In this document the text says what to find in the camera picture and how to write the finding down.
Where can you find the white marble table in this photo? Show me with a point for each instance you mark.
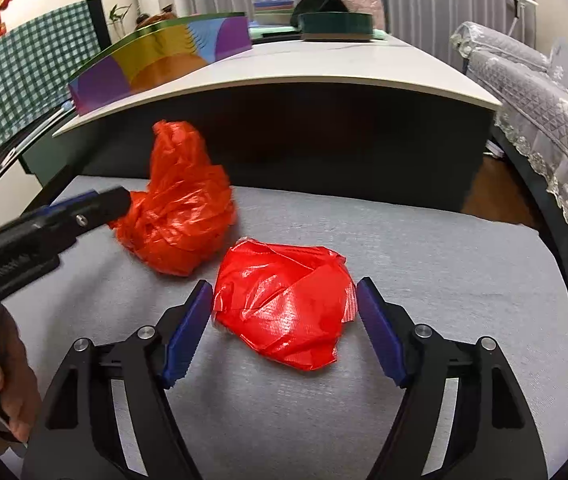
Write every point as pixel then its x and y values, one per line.
pixel 314 65

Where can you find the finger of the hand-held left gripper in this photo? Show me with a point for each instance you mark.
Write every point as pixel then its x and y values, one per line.
pixel 99 210
pixel 71 201

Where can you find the black television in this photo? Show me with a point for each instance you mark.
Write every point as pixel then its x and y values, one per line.
pixel 98 20

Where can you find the grey quilted sofa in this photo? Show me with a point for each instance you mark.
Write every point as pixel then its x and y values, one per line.
pixel 539 110

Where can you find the grey pleated curtain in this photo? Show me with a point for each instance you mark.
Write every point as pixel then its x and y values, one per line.
pixel 439 0

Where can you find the dark green tin lid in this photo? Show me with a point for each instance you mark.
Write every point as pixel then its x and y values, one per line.
pixel 319 2

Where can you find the multicoloured cardboard box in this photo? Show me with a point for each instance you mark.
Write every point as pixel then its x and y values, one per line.
pixel 164 55

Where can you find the green checked cloth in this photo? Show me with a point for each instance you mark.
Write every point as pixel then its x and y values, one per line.
pixel 29 60

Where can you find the person's left hand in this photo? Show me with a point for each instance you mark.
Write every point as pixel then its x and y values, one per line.
pixel 14 375

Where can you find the orange-red plastic bag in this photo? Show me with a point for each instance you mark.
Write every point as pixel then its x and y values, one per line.
pixel 179 210

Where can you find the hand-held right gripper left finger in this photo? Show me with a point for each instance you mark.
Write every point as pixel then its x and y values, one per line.
pixel 189 335

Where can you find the mint green tray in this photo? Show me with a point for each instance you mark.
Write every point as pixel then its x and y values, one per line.
pixel 384 35

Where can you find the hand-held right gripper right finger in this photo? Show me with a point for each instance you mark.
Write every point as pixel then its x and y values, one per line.
pixel 381 332

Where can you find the green potted plant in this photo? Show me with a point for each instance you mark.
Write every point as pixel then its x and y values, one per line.
pixel 119 12

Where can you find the smooth red plastic bag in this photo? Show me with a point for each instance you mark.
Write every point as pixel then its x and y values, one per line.
pixel 284 305

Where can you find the dark green round tin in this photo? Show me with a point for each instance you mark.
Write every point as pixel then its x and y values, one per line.
pixel 336 27

